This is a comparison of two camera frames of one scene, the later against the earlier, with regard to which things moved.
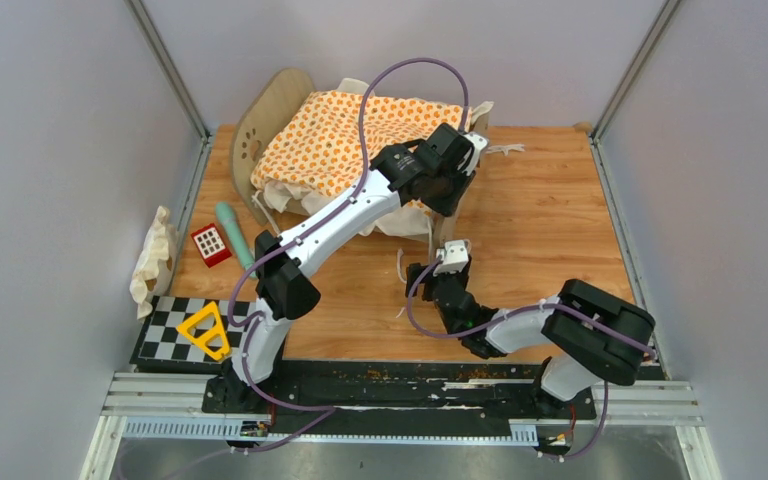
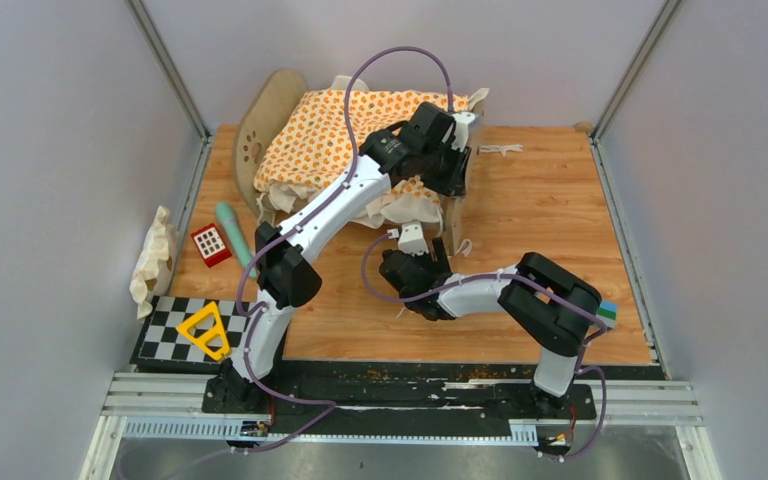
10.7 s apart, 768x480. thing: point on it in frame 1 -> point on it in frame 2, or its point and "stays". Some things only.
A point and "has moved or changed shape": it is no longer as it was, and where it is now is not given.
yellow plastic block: (210, 333) stays
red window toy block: (211, 245) stays
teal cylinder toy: (229, 218) stays
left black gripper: (450, 206) -> (454, 183)
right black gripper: (429, 279) -> (439, 267)
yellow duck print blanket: (308, 140) has moved or changed shape
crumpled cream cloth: (154, 269) stays
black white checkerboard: (163, 347) stays
